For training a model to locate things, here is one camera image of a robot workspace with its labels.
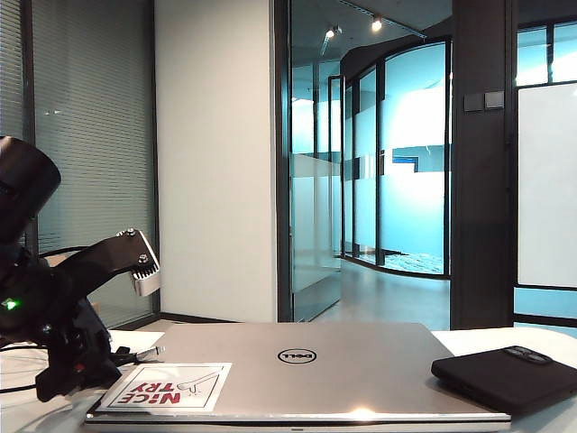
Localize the black phone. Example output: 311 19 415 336
431 345 577 414

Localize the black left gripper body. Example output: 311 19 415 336
44 232 151 367

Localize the white red Nice Try sticker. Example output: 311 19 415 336
96 362 234 413

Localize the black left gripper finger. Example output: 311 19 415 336
87 300 113 363
35 359 124 403

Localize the black charging cable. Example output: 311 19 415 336
0 342 166 394

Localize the silver Dell laptop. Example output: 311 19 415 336
84 320 513 428

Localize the glass door with black frame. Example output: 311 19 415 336
288 0 344 323

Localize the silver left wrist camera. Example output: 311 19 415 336
114 227 162 298

